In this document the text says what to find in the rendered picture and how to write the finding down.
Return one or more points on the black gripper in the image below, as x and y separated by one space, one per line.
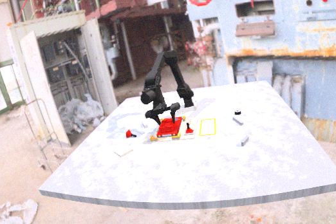
173 108

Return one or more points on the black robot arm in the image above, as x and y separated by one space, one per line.
152 89

